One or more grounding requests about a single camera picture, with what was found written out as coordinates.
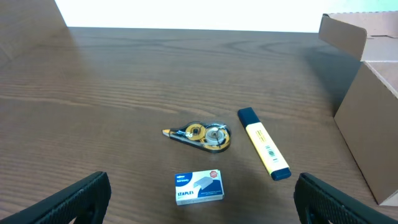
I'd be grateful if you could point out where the blue white staples box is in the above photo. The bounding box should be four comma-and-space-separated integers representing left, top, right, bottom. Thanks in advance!
174, 169, 224, 205

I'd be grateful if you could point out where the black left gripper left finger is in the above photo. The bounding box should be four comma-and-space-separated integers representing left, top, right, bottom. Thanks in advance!
1, 171, 111, 224

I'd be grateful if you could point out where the correction tape dispenser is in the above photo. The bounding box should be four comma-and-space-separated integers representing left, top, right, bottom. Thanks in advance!
162, 121, 232, 154

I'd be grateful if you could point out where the yellow highlighter blue cap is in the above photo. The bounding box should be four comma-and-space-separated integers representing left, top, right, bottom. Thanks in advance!
237, 107, 292, 181

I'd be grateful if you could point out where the brown cardboard box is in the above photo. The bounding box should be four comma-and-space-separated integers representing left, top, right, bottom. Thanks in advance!
318, 11, 397, 206

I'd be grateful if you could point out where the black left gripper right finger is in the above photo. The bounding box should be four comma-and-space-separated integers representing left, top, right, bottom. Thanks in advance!
294, 172, 397, 224

